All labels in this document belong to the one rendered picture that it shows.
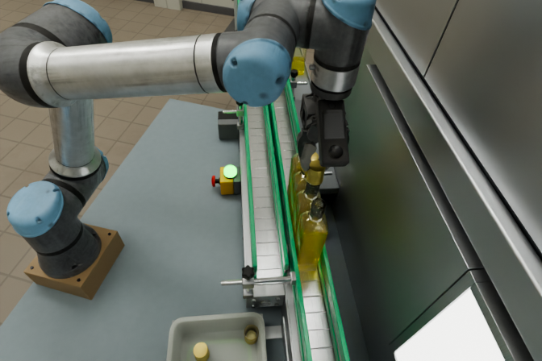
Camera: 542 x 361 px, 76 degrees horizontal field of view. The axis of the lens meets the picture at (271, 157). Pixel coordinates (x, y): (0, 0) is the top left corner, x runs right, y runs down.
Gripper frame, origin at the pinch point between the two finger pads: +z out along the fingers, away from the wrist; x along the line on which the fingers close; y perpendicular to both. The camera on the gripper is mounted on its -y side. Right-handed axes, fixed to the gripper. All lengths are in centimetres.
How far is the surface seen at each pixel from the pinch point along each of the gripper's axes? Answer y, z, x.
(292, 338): -23.8, 30.6, 5.5
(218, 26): 300, 118, 29
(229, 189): 26, 40, 19
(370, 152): 2.9, -1.1, -12.2
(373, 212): -6.7, 7.4, -12.1
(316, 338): -24.3, 30.6, 0.1
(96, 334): -15, 44, 54
